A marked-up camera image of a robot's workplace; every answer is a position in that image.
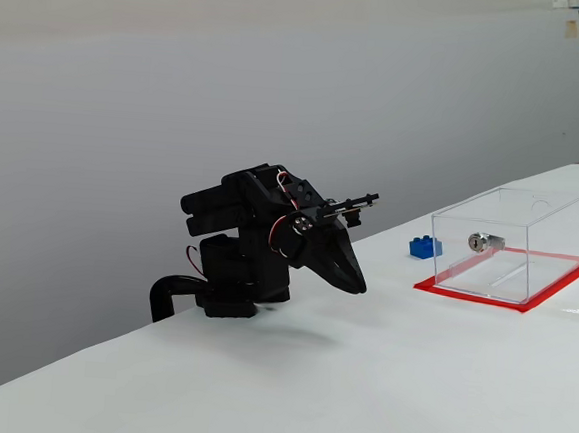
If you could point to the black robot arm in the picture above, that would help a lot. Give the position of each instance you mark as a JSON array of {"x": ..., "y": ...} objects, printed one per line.
[{"x": 245, "y": 263}]

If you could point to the red tape frame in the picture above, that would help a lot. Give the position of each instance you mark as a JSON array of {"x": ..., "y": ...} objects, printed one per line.
[{"x": 468, "y": 298}]

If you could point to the silver cylinder lock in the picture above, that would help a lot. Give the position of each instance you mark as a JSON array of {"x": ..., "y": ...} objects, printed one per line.
[{"x": 483, "y": 242}]

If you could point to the beige sticky note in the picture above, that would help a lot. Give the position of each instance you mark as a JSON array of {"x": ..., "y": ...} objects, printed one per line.
[{"x": 571, "y": 29}]

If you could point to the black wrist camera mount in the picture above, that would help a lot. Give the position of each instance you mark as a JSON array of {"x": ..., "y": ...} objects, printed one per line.
[{"x": 350, "y": 206}]

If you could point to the blue lego brick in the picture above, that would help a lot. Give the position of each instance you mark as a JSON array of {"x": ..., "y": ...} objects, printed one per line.
[{"x": 421, "y": 248}]

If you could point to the black table clamp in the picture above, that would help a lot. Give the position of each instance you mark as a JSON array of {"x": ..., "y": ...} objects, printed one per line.
[{"x": 160, "y": 291}]

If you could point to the white paper sheet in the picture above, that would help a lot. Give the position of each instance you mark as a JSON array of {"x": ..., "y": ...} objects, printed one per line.
[{"x": 566, "y": 1}]

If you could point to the transparent plastic box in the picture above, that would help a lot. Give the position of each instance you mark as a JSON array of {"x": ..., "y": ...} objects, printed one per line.
[{"x": 480, "y": 211}]

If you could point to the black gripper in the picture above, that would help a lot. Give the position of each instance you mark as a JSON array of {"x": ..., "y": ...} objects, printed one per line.
[{"x": 328, "y": 247}]

